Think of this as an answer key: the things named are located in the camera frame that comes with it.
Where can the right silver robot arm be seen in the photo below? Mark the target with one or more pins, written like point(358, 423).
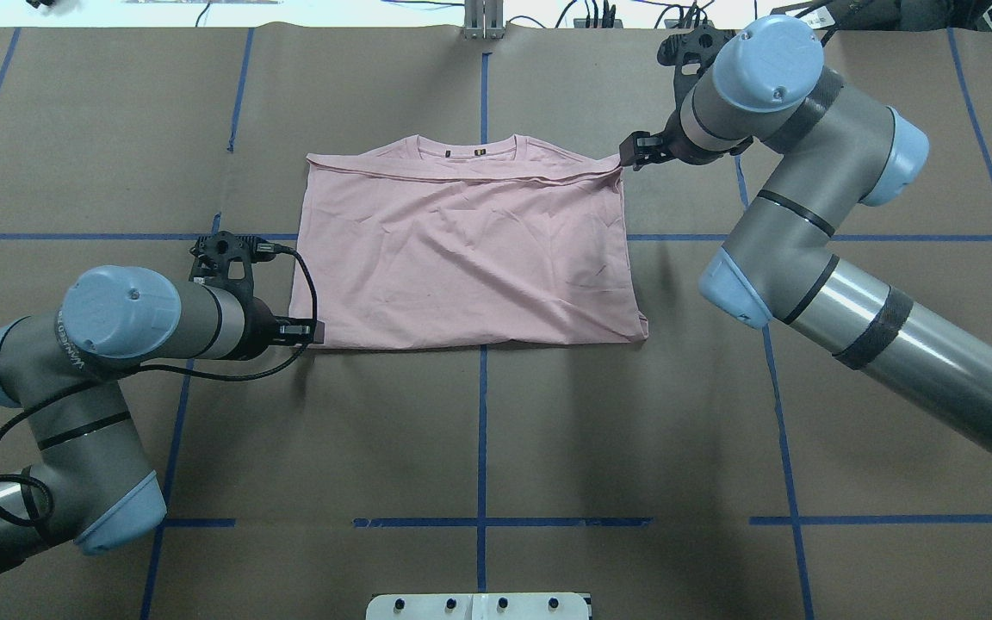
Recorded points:
point(839, 148)

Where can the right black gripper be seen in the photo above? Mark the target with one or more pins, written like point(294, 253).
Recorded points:
point(691, 151)

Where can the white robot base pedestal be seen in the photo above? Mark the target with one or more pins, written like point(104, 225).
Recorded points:
point(481, 605)

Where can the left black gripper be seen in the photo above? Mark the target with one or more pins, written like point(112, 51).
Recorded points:
point(260, 331)

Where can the aluminium frame post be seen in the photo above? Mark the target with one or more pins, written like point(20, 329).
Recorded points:
point(483, 20)

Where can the pink Snoopy t-shirt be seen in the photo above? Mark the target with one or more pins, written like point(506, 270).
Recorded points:
point(419, 245)

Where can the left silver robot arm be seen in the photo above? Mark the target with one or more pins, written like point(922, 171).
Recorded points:
point(72, 466)

